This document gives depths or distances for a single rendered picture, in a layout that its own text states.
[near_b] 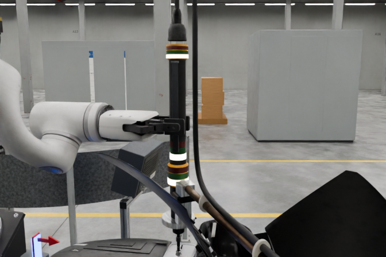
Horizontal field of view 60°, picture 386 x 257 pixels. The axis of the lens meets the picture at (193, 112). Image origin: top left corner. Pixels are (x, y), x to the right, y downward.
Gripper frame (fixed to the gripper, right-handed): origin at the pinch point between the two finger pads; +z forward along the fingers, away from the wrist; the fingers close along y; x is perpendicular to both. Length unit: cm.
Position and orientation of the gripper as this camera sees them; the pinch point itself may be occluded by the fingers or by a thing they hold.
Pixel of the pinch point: (177, 124)
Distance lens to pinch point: 67.3
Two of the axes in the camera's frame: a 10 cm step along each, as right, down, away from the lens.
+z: 9.8, 0.2, -2.1
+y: -2.1, 1.4, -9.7
